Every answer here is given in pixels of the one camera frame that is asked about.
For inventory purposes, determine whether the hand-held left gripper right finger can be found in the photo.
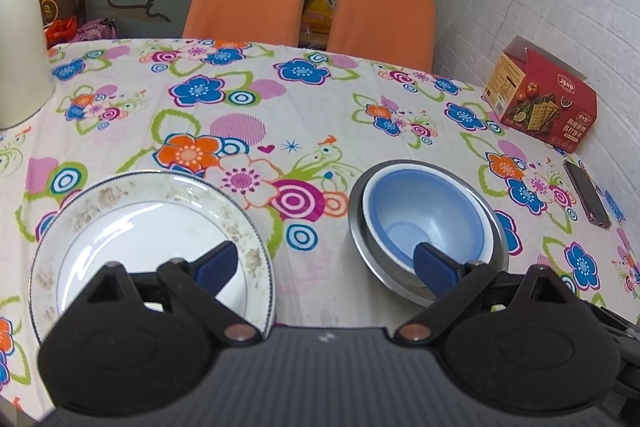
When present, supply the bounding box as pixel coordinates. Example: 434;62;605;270
393;243;566;342

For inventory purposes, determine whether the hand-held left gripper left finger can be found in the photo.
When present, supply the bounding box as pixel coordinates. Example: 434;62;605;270
90;241;263;343

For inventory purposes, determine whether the stainless steel bowl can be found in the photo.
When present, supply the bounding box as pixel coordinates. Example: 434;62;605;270
349;160;510;308

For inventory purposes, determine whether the blue translucent plastic bowl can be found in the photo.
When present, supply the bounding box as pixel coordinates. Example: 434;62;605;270
367;169;487;268

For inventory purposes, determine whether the white ribbed bowl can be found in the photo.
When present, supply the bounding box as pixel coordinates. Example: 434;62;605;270
361;164;496;275

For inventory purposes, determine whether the white floral rim plate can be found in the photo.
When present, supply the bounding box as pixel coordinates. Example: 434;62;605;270
28;172;277;348

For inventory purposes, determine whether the smartphone in clear case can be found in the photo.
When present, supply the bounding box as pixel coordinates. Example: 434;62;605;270
563;159;613;230

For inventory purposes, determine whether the floral printed tablecloth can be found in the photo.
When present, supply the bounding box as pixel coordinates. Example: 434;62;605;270
0;38;640;427

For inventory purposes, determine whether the red cracker box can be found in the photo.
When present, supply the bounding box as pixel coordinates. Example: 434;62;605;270
482;36;598;154

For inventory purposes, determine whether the purple floral cloth bundle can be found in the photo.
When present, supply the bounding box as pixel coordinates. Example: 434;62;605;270
75;19;118;42

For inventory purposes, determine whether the red crumpled bag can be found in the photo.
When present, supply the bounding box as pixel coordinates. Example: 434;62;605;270
45;17;78;50

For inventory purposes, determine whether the brown gift bag gold emblem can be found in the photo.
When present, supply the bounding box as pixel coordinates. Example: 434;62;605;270
37;0;87;32

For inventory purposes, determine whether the cream thermos jug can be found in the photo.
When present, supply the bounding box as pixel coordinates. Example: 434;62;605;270
0;0;56;130

